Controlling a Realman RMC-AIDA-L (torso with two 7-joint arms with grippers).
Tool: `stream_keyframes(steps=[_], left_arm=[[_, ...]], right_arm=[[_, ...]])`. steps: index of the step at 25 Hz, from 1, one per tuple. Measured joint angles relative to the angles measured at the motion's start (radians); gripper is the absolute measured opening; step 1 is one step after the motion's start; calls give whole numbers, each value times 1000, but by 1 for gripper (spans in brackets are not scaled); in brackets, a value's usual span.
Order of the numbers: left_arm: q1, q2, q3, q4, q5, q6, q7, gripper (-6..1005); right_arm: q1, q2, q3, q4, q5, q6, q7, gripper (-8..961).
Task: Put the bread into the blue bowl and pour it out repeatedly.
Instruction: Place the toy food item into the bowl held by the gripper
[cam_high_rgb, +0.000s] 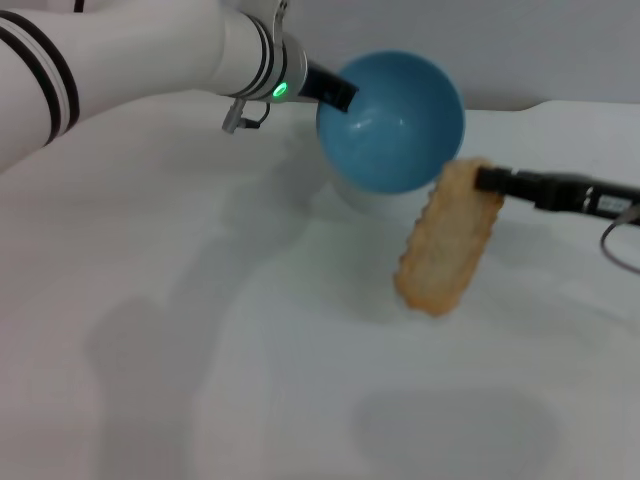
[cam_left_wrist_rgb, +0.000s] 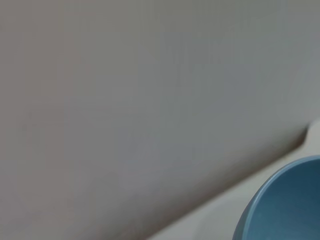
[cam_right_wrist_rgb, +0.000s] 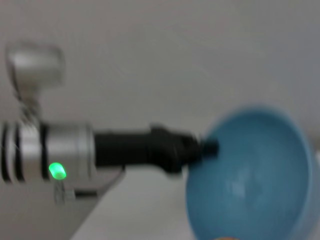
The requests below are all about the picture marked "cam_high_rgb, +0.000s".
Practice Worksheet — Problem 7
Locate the silver plug with black cable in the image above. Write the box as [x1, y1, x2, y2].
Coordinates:
[222, 97, 271, 135]

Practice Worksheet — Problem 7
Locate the grey right gripper cable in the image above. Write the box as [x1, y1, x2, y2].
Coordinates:
[599, 207, 640, 275]

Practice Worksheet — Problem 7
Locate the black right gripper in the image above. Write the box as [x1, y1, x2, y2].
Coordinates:
[473, 166, 640, 219]

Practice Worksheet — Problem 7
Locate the golden ridged bread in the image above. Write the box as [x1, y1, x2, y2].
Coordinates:
[393, 156, 506, 317]

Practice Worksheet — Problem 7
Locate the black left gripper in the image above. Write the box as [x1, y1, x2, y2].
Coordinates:
[300, 60, 360, 114]

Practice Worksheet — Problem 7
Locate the blue bowl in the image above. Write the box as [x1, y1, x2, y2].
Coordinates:
[314, 48, 467, 214]

